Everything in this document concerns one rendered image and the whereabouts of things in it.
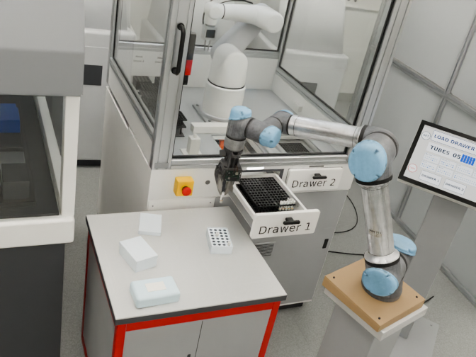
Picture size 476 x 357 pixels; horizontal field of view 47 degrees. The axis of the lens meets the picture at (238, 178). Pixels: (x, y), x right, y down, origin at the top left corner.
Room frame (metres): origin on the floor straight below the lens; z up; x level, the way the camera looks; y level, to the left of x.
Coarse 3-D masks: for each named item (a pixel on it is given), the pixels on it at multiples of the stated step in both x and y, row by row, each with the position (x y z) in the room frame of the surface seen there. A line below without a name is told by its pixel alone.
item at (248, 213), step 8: (248, 176) 2.14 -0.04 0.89; (256, 176) 2.16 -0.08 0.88; (264, 176) 2.18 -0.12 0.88; (272, 176) 2.20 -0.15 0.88; (280, 184) 2.14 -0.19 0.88; (232, 192) 2.01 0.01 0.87; (288, 192) 2.08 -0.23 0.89; (232, 200) 2.00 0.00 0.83; (240, 200) 1.94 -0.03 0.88; (296, 200) 2.01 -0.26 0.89; (240, 208) 1.92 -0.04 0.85; (248, 208) 1.87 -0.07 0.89; (296, 208) 2.00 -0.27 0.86; (304, 208) 1.96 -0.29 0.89; (248, 216) 1.85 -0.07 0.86
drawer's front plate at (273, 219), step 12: (264, 216) 1.79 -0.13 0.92; (276, 216) 1.81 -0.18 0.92; (288, 216) 1.84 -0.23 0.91; (300, 216) 1.87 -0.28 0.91; (312, 216) 1.89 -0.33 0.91; (252, 228) 1.78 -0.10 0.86; (264, 228) 1.79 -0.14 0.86; (276, 228) 1.82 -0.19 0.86; (288, 228) 1.85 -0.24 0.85; (300, 228) 1.87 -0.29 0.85; (312, 228) 1.90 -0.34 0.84
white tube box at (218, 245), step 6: (210, 228) 1.82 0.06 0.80; (216, 228) 1.83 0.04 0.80; (222, 228) 1.83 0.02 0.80; (210, 234) 1.77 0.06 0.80; (222, 234) 1.79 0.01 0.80; (228, 234) 1.80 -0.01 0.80; (210, 240) 1.73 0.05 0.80; (216, 240) 1.74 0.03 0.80; (222, 240) 1.75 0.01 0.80; (228, 240) 1.76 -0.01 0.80; (210, 246) 1.71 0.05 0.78; (216, 246) 1.70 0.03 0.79; (222, 246) 1.71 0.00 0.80; (228, 246) 1.72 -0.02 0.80; (210, 252) 1.70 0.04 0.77; (216, 252) 1.71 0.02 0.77; (222, 252) 1.71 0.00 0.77; (228, 252) 1.72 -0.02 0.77
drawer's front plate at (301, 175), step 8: (320, 168) 2.29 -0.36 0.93; (328, 168) 2.31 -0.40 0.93; (336, 168) 2.33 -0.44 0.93; (288, 176) 2.20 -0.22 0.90; (296, 176) 2.22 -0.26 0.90; (304, 176) 2.24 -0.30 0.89; (312, 176) 2.26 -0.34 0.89; (328, 176) 2.30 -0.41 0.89; (336, 176) 2.33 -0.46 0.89; (288, 184) 2.21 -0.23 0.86; (296, 184) 2.23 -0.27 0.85; (312, 184) 2.27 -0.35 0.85; (320, 184) 2.29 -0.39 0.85; (328, 184) 2.31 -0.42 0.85; (336, 184) 2.33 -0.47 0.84
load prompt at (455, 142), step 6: (438, 132) 2.43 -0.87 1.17; (432, 138) 2.41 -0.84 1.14; (438, 138) 2.41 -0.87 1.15; (444, 138) 2.41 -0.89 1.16; (450, 138) 2.40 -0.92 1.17; (456, 138) 2.40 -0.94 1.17; (450, 144) 2.38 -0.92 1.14; (456, 144) 2.38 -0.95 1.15; (462, 144) 2.38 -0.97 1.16; (468, 144) 2.37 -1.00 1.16; (474, 144) 2.37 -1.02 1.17; (462, 150) 2.36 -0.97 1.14; (468, 150) 2.35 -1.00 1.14; (474, 150) 2.35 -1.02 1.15
